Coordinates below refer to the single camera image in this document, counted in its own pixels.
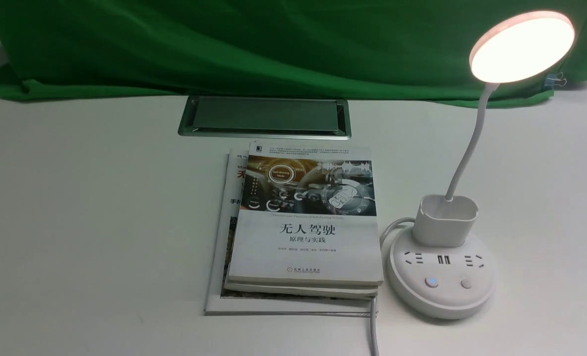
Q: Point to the middle white book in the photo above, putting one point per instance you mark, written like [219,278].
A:
[298,289]

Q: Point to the silver desk cable hatch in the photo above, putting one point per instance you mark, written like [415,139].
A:
[265,118]

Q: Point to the blue binder clip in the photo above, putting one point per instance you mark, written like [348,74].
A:
[554,80]

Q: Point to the white desk lamp with sockets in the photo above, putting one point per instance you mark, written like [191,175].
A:
[436,266]

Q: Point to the white self-driving car book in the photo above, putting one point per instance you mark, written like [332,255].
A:
[306,237]

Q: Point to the green backdrop cloth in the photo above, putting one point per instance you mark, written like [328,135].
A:
[352,49]

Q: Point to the bottom thin white magazine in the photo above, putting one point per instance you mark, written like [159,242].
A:
[221,301]

